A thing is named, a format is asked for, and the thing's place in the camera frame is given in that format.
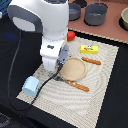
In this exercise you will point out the large grey pot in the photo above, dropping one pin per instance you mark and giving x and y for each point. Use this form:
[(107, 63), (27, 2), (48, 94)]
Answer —
[(95, 14)]

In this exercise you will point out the beige woven placemat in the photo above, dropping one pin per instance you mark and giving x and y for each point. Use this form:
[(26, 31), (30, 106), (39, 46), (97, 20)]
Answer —
[(60, 105)]

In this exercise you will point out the red toy tomato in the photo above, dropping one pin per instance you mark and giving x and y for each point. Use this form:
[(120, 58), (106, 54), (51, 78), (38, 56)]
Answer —
[(70, 36)]

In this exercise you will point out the small grey pot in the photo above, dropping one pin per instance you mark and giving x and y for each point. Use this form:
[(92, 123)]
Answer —
[(74, 11)]

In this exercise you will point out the beige round plate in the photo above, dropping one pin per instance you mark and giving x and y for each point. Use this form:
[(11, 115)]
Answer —
[(74, 69)]

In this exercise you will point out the knife with orange handle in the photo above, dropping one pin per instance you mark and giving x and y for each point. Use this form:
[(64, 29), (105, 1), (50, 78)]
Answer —
[(91, 61)]

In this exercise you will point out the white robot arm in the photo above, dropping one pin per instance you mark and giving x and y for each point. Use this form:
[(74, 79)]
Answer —
[(48, 17)]

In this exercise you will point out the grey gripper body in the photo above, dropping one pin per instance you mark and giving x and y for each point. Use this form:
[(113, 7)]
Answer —
[(63, 56)]

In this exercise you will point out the fork with orange handle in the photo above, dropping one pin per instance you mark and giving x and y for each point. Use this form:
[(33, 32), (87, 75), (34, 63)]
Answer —
[(76, 85)]

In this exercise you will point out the yellow butter box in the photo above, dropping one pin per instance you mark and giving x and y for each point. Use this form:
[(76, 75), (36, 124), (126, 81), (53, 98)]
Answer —
[(88, 49)]

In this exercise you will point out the brown toy stove board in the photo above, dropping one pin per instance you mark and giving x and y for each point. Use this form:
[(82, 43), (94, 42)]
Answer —
[(110, 29)]

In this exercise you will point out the light blue carton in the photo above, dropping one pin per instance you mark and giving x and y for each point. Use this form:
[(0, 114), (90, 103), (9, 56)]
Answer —
[(31, 86)]

